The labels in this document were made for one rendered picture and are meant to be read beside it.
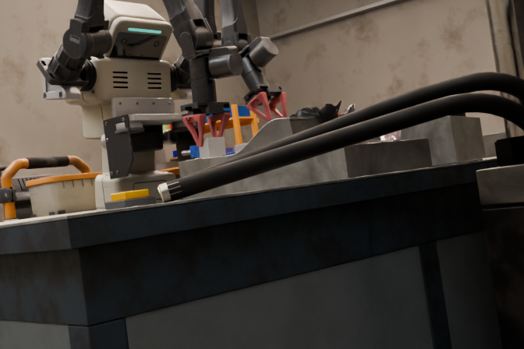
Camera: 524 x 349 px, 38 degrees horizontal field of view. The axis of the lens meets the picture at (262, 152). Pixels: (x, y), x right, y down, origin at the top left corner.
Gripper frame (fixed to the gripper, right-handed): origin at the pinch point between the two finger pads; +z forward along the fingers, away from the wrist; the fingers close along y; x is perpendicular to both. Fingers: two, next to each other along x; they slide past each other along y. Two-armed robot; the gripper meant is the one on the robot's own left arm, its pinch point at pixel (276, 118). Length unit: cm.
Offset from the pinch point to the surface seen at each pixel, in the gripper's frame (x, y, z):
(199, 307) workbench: -39, -96, 55
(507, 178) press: -63, -46, 56
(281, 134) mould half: -31, -48, 25
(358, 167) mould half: -41, -47, 39
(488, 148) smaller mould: -31, 38, 33
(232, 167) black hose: -43, -82, 37
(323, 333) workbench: -38, -74, 64
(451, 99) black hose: -67, -58, 43
